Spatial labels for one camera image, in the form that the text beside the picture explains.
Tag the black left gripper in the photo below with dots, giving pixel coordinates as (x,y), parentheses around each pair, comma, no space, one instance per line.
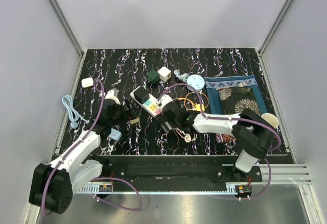
(127,103)

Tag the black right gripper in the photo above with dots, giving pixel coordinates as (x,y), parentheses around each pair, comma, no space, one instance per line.
(164,119)

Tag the white multicolour power strip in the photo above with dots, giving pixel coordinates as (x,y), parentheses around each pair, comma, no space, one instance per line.
(154,110)

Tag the yellow USB charger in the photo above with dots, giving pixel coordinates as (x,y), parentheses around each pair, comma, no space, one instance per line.
(198,107)

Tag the beige travel adapter cube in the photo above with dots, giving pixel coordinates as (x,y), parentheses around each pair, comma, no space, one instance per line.
(134,121)

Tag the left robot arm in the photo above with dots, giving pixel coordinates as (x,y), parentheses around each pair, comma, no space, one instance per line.
(54,184)

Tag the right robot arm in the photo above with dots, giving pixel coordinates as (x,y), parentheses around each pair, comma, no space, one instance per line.
(252,131)

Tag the light blue power strip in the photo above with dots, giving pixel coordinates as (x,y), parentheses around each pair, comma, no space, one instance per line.
(115,134)

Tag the green cube socket adapter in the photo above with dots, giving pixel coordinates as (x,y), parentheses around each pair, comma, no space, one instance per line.
(152,77)

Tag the white cube socket adapter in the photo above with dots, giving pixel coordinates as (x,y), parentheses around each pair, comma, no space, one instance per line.
(164,74)

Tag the round light blue socket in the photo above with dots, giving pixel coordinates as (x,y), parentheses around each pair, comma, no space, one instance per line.
(196,81)

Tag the blue patterned placemat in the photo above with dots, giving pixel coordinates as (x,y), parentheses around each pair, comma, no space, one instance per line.
(212,85)

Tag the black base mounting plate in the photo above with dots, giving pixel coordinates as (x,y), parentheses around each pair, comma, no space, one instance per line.
(217,168)

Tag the dark floral square plate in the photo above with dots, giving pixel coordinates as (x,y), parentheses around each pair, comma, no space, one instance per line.
(236,99)

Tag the white paper cup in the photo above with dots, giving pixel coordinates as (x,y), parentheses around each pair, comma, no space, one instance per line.
(271,119)

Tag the white wall charger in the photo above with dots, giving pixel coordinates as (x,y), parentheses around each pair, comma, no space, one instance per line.
(87,82)

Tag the aluminium frame post left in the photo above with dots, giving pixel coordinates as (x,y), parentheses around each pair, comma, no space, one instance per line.
(66,27)

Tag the aluminium frame post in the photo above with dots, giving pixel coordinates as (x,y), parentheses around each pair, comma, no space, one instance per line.
(66,27)
(280,17)

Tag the aluminium frame post right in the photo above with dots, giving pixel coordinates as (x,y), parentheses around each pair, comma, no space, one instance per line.
(280,17)

